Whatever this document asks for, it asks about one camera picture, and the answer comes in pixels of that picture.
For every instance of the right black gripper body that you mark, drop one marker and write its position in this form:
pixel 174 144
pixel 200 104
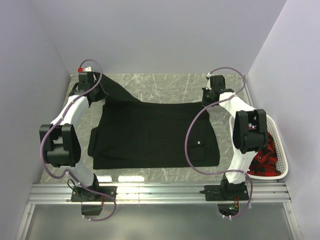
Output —
pixel 207 98

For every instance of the aluminium mounting rail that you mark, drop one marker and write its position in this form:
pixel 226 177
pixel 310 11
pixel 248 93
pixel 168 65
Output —
pixel 140 193

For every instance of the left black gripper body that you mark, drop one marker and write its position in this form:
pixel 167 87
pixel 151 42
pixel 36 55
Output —
pixel 99 92

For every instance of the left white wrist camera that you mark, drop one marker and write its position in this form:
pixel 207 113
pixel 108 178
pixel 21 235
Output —
pixel 84 69

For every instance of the white plastic laundry basket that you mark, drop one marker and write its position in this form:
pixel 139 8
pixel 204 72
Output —
pixel 241 160

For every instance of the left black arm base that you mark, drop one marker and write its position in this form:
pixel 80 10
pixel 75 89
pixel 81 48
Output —
pixel 81 195

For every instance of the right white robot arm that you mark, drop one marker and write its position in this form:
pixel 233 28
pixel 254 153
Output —
pixel 250 134

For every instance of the red black plaid shirt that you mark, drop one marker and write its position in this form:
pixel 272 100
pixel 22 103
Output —
pixel 264 163

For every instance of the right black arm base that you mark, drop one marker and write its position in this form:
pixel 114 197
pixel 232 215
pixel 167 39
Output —
pixel 219 193

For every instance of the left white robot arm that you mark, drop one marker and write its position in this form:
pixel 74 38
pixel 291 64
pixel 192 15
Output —
pixel 60 150

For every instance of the black long sleeve shirt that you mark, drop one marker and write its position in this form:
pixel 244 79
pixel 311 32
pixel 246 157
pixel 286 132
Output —
pixel 133 134

